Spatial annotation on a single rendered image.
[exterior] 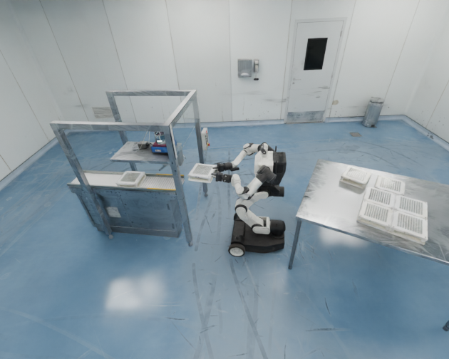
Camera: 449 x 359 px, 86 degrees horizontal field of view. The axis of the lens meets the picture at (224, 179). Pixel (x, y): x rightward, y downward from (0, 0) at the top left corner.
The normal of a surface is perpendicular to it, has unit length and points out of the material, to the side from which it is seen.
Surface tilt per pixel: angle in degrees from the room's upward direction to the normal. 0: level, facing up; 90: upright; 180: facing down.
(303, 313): 0
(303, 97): 90
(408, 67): 90
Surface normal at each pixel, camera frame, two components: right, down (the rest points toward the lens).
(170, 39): 0.00, 0.60
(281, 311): -0.04, -0.80
